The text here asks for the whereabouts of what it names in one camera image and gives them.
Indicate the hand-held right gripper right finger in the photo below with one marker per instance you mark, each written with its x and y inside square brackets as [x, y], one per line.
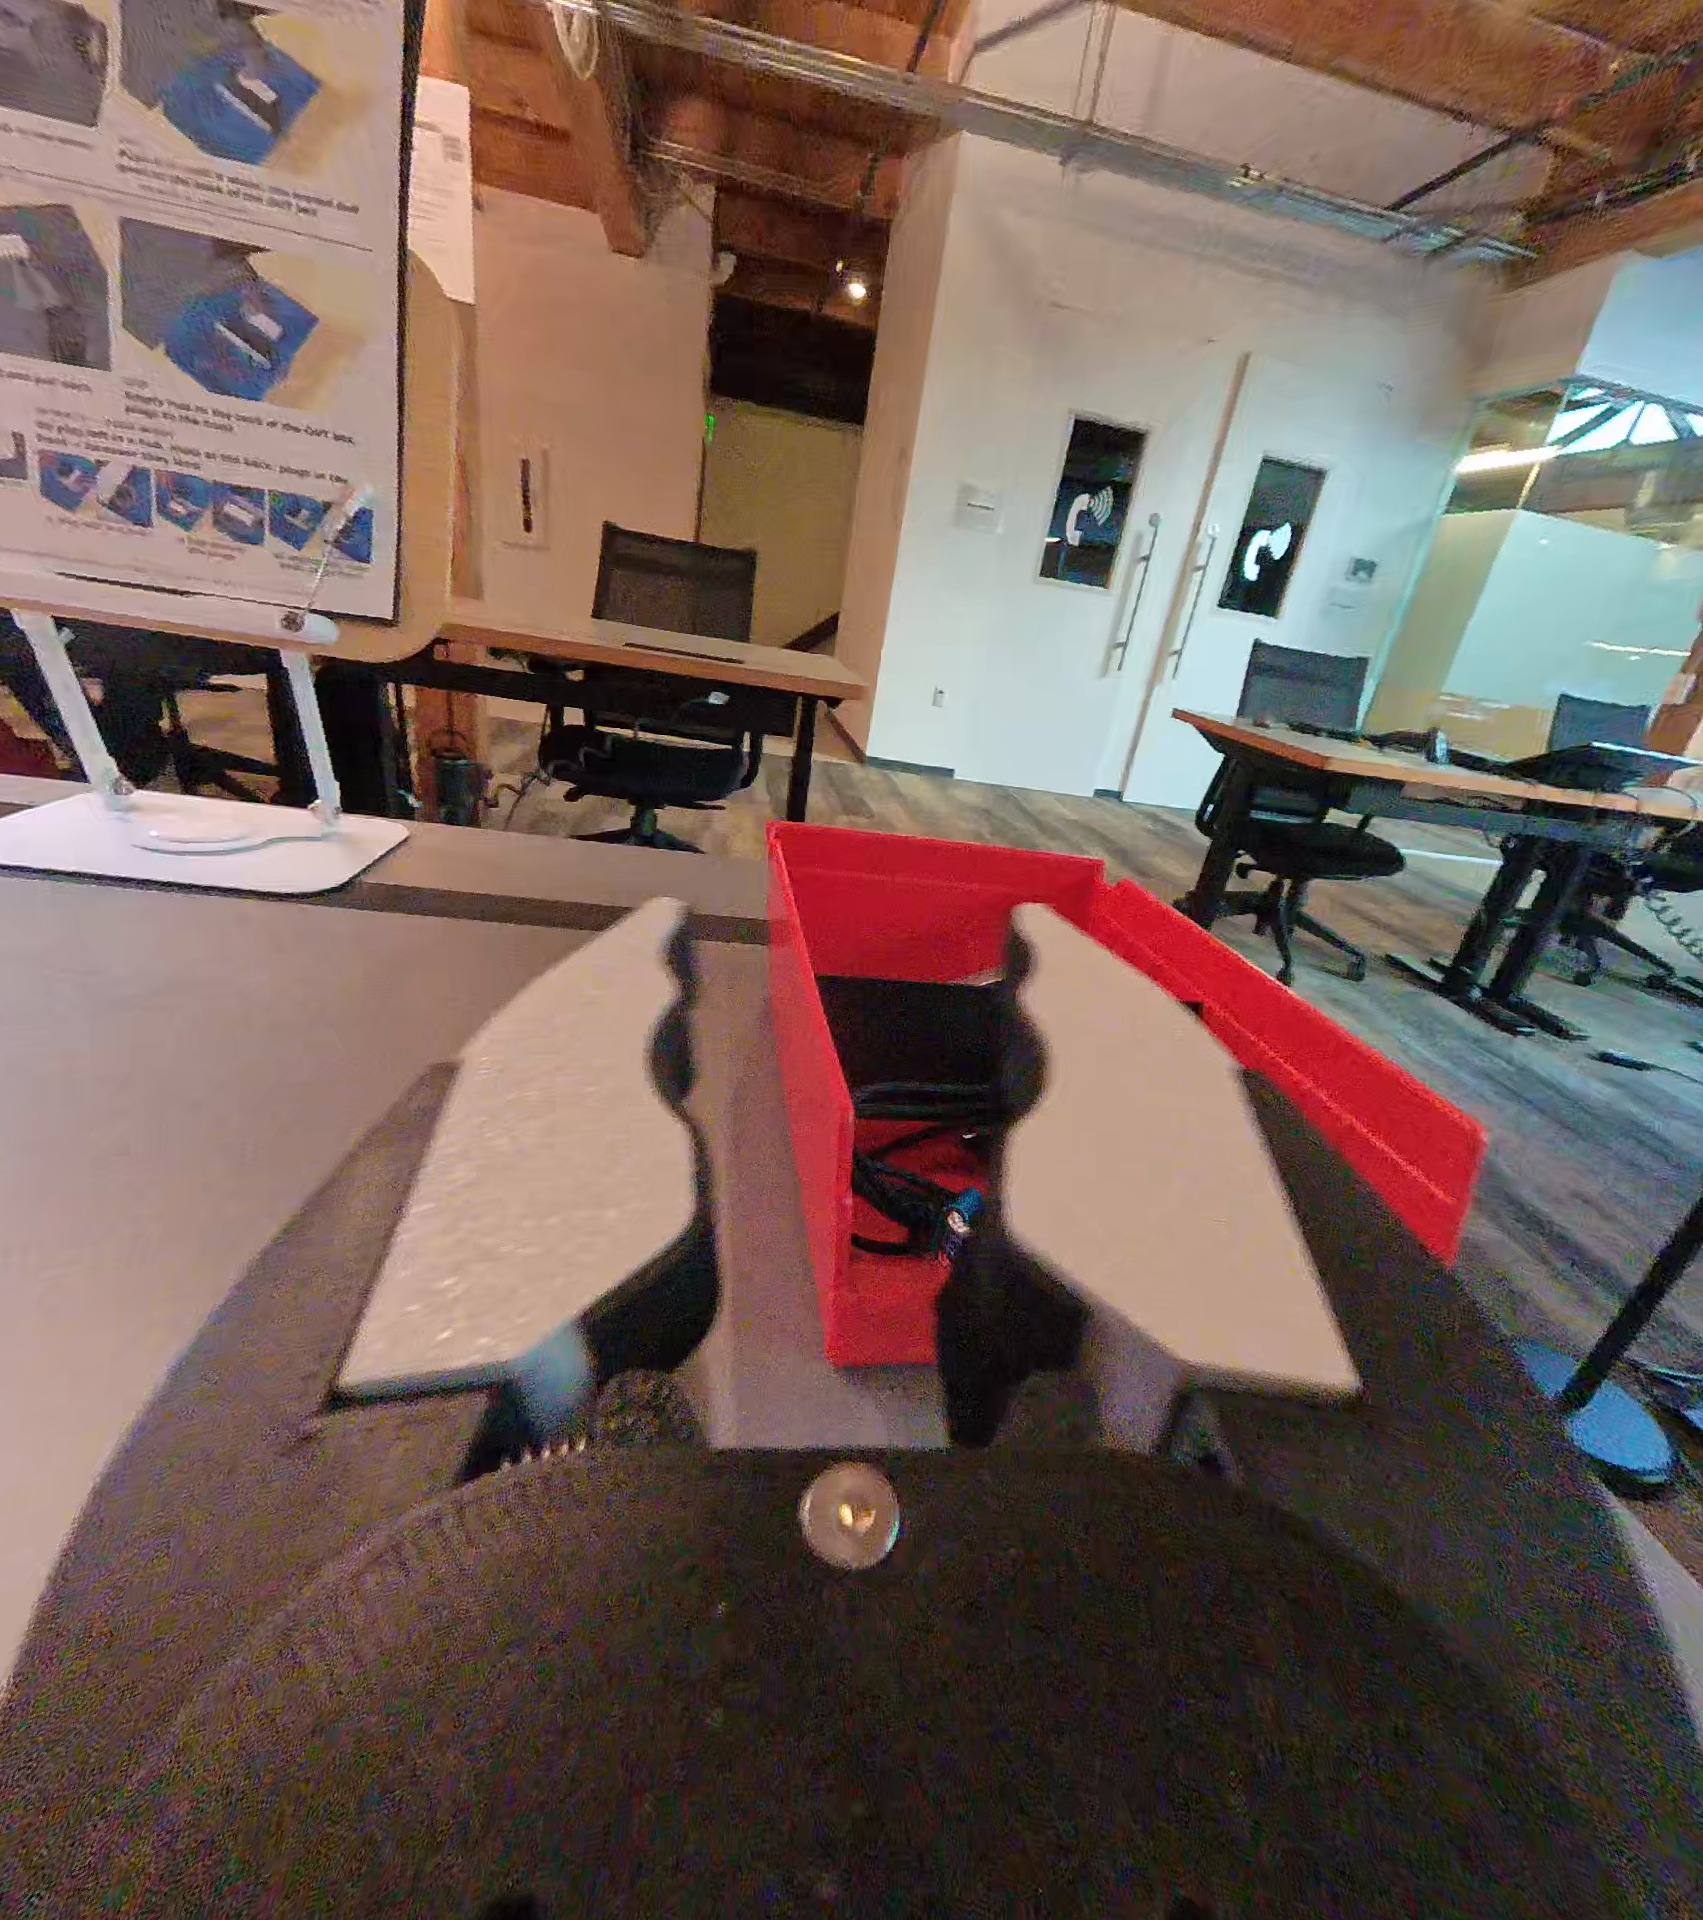
[1166, 1187]

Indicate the phone icon door sign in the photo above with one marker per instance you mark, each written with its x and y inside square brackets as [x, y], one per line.
[1271, 538]
[1091, 503]

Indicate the wall switch plate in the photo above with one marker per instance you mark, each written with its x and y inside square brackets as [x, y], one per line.
[526, 495]

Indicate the white paper notice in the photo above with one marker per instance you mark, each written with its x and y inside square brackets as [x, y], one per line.
[442, 179]

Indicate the wooden office desk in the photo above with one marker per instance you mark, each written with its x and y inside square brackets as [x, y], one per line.
[1391, 767]
[643, 655]

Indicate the red plastic bin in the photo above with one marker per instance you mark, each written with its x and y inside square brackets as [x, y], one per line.
[1330, 1093]
[814, 1048]

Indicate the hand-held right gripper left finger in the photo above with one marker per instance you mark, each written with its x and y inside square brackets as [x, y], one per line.
[536, 1170]

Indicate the black office chair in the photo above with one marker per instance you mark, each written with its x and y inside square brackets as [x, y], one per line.
[671, 583]
[1301, 681]
[1594, 726]

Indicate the illustrated instruction sheet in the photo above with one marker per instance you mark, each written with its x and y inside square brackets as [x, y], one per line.
[192, 149]

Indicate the black pole stand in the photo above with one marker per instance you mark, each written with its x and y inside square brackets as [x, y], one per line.
[1617, 1432]

